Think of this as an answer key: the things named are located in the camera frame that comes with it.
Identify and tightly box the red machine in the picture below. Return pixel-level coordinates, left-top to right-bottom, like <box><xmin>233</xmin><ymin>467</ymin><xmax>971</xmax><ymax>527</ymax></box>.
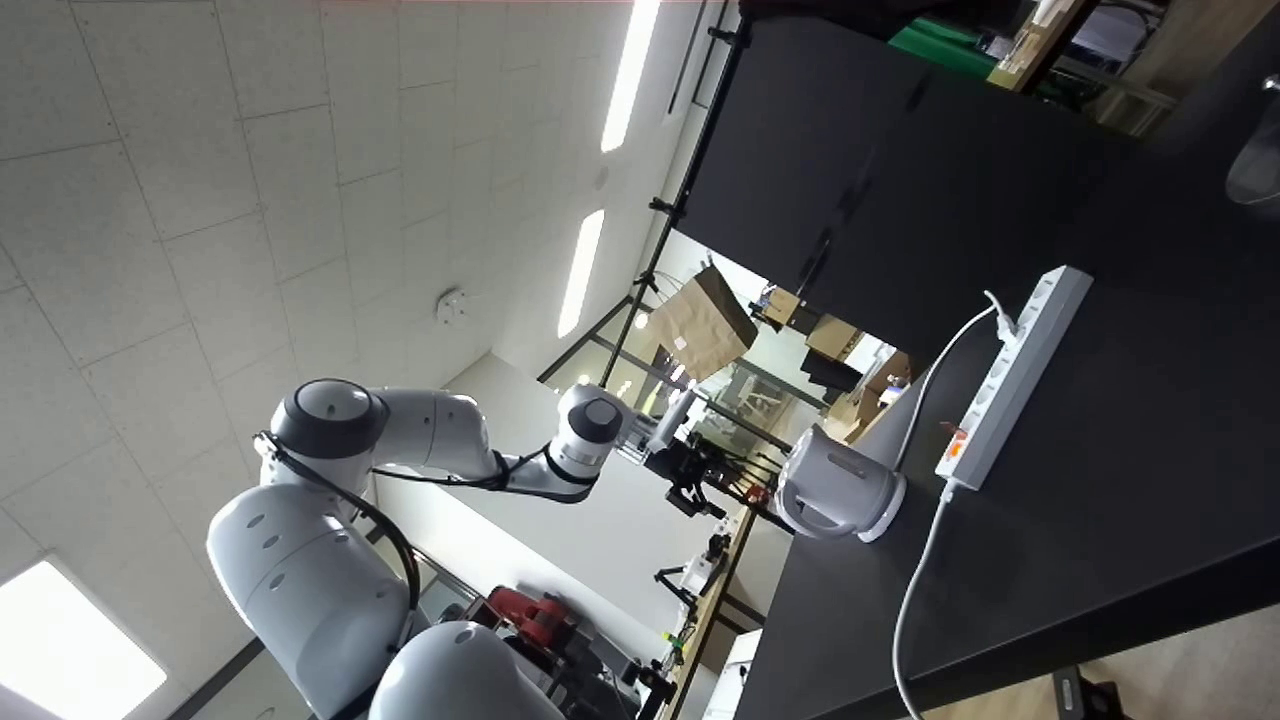
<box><xmin>482</xmin><ymin>580</ymin><xmax>579</xmax><ymax>660</ymax></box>

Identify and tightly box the brown cardboard box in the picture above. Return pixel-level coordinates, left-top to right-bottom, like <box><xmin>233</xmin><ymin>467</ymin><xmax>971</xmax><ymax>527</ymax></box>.
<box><xmin>984</xmin><ymin>0</ymin><xmax>1090</xmax><ymax>98</ymax></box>

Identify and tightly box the rectangular ceiling light panel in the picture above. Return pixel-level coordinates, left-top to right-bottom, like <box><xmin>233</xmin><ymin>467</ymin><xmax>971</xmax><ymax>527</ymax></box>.
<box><xmin>556</xmin><ymin>207</ymin><xmax>609</xmax><ymax>342</ymax></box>
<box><xmin>0</xmin><ymin>555</ymin><xmax>172</xmax><ymax>720</ymax></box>
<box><xmin>597</xmin><ymin>0</ymin><xmax>668</xmax><ymax>157</ymax></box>

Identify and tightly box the round ceiling sensor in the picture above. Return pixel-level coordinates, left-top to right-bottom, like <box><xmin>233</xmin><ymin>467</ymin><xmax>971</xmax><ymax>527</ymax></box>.
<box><xmin>431</xmin><ymin>283</ymin><xmax>471</xmax><ymax>332</ymax></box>

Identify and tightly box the white multi-socket power strip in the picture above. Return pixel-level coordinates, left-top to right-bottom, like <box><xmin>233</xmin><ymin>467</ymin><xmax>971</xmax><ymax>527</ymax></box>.
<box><xmin>937</xmin><ymin>260</ymin><xmax>1097</xmax><ymax>496</ymax></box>

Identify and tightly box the black backdrop crossbar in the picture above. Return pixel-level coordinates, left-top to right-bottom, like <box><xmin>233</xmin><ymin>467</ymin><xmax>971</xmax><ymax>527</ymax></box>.
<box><xmin>644</xmin><ymin>0</ymin><xmax>754</xmax><ymax>293</ymax></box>

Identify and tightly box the white kettle power cable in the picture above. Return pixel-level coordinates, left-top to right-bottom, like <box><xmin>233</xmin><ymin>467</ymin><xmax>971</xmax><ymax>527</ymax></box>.
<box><xmin>891</xmin><ymin>289</ymin><xmax>1021</xmax><ymax>472</ymax></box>

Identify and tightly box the black tripod stand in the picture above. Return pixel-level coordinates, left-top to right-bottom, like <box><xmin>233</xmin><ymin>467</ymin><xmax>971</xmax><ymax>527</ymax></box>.
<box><xmin>536</xmin><ymin>265</ymin><xmax>675</xmax><ymax>411</ymax></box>

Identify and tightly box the black backdrop panel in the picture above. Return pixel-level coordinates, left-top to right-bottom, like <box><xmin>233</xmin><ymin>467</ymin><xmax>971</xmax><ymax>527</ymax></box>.
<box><xmin>673</xmin><ymin>14</ymin><xmax>1152</xmax><ymax>366</ymax></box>

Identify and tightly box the white power strip mains cable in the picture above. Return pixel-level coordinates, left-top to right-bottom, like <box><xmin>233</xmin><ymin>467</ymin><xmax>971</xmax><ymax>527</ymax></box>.
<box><xmin>889</xmin><ymin>478</ymin><xmax>959</xmax><ymax>720</ymax></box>

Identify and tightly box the green box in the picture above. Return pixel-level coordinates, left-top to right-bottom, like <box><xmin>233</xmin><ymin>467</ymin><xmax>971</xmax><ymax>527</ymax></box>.
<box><xmin>889</xmin><ymin>14</ymin><xmax>1021</xmax><ymax>90</ymax></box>

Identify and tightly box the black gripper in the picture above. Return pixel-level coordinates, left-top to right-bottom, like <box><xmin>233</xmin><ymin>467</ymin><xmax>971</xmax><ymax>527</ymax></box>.
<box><xmin>652</xmin><ymin>436</ymin><xmax>738</xmax><ymax>519</ymax></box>

